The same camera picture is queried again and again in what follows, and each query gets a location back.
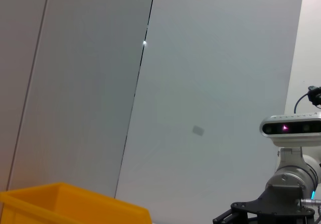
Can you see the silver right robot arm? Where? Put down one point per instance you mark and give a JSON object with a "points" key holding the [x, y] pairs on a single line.
{"points": [[288, 178]]}

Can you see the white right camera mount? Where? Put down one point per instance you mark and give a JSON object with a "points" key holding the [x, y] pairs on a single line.
{"points": [[288, 156]]}

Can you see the yellow plastic bin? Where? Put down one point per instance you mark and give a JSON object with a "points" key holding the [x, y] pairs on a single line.
{"points": [[75, 204]]}

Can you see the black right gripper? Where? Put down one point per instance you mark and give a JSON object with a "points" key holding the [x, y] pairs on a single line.
{"points": [[281, 204]]}

